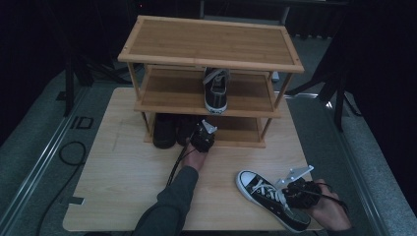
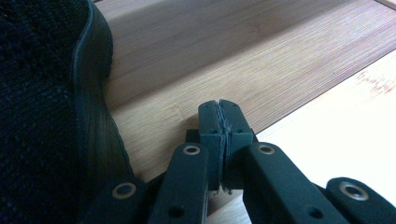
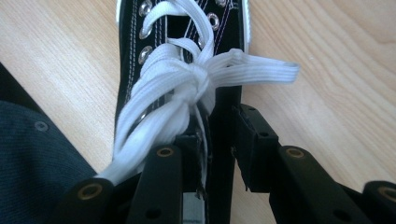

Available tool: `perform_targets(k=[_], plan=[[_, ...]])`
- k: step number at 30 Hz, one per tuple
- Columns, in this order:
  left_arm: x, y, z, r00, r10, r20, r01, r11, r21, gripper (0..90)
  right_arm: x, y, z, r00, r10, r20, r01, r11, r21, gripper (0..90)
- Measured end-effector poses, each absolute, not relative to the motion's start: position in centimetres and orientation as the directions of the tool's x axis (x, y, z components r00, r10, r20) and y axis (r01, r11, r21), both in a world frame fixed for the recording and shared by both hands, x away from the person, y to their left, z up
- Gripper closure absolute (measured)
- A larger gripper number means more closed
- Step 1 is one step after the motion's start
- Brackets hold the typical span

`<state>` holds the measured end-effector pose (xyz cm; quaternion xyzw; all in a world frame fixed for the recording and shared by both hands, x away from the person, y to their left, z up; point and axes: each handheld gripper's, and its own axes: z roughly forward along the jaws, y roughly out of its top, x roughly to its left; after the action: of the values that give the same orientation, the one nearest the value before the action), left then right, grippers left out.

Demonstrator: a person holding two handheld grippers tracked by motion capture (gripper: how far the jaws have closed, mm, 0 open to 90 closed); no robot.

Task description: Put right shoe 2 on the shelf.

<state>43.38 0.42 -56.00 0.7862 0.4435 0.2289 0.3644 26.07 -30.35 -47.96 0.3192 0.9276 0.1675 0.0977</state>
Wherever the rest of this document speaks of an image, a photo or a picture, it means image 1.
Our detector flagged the person's right hand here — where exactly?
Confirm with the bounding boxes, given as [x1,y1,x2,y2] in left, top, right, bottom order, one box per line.
[307,178,353,232]

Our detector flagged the wooden three-tier shoe rack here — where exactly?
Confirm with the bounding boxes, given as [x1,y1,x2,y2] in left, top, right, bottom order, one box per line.
[117,14,306,149]

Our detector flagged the hand-held gripper cable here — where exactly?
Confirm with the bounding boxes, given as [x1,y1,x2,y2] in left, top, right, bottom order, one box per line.
[314,181,350,214]
[165,144,192,188]

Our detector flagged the metal floor rail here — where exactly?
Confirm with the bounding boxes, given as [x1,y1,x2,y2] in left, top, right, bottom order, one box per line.
[0,86,91,230]
[327,100,391,236]

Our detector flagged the black and white sneaker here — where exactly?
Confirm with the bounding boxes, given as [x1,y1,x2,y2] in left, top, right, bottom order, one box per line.
[235,169,312,233]
[202,66,231,115]

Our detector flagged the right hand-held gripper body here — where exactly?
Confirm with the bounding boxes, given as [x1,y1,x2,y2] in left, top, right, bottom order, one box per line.
[274,164,325,210]

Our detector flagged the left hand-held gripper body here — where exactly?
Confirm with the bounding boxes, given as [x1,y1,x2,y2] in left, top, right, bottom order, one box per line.
[189,119,218,153]

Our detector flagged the person's left hand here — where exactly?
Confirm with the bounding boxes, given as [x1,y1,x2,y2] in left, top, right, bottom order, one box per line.
[180,144,209,172]

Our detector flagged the black floor cable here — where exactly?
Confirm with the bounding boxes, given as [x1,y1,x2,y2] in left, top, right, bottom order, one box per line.
[34,141,88,236]

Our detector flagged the black metal stand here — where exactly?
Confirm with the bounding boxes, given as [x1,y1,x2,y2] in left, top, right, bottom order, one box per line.
[284,65,363,133]
[55,48,132,118]

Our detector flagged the black floor tape marking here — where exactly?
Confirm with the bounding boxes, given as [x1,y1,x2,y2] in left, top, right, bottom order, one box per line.
[70,115,95,130]

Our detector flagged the left hand-held gripper cable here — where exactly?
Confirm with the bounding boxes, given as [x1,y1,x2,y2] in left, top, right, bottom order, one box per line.
[165,144,192,188]

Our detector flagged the black leather shoe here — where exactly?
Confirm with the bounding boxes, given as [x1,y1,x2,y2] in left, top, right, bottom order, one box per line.
[176,113,203,148]
[151,112,178,149]

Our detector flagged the right hand-held gripper cable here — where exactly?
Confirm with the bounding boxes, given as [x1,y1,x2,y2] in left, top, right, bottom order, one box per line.
[314,181,350,214]

